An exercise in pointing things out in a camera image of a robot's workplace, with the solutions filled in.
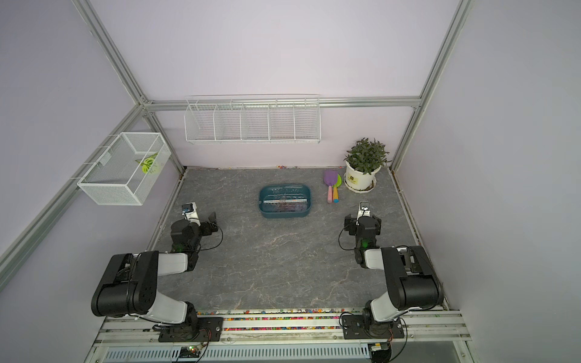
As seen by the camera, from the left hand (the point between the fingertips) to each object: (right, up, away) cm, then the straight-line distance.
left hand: (205, 214), depth 92 cm
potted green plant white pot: (+68, +24, +7) cm, 72 cm away
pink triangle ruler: (+32, +2, +13) cm, 35 cm away
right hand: (+66, 0, +2) cm, 66 cm away
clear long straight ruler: (+33, +5, +14) cm, 36 cm away
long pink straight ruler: (+38, +3, +14) cm, 41 cm away
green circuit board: (+4, -41, -21) cm, 47 cm away
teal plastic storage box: (+25, +1, +10) cm, 27 cm away
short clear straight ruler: (+33, +10, +16) cm, 38 cm away
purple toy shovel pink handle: (+55, +16, +24) cm, 63 cm away
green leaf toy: (-16, +20, -11) cm, 28 cm away
